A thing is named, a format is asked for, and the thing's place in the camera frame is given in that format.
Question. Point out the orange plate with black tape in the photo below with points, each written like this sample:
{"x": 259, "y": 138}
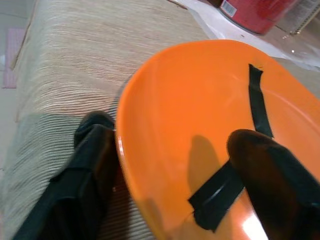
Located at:
{"x": 190, "y": 112}

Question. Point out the red cylindrical tin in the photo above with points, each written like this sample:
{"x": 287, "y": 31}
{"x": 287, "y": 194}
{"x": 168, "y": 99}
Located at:
{"x": 255, "y": 13}

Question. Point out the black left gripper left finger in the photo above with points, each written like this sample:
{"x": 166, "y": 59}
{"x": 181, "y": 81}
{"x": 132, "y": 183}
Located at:
{"x": 75, "y": 182}

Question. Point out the beige woven table runner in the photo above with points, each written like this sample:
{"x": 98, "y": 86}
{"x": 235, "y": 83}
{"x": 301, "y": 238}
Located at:
{"x": 67, "y": 82}

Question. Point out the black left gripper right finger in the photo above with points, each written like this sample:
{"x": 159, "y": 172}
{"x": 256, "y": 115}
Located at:
{"x": 277, "y": 185}

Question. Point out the clear plastic sheet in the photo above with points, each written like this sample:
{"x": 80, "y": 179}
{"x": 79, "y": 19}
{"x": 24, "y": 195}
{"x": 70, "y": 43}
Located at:
{"x": 240, "y": 32}

